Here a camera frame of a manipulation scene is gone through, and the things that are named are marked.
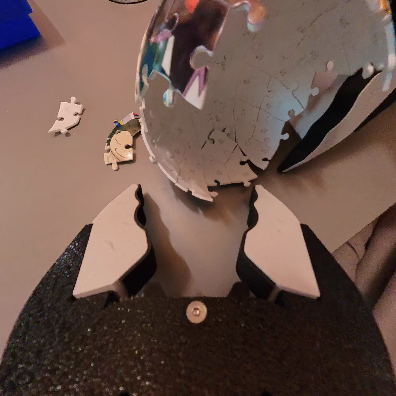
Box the white puzzle piece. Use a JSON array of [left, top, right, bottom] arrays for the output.
[[48, 97, 85, 135]]

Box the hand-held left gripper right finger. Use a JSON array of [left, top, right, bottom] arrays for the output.
[[236, 184, 321, 301]]

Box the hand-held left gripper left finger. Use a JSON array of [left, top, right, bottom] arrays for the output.
[[73, 184, 157, 300]]

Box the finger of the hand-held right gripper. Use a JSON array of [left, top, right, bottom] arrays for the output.
[[289, 70, 365, 140], [276, 70, 396, 174]]

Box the cream smiley puzzle piece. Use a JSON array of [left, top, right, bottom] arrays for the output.
[[103, 130, 136, 171]]

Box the blue plastic bin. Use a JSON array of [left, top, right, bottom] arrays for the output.
[[0, 0, 41, 51]]

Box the half-built puzzle ball shell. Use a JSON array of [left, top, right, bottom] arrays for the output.
[[134, 0, 396, 202]]

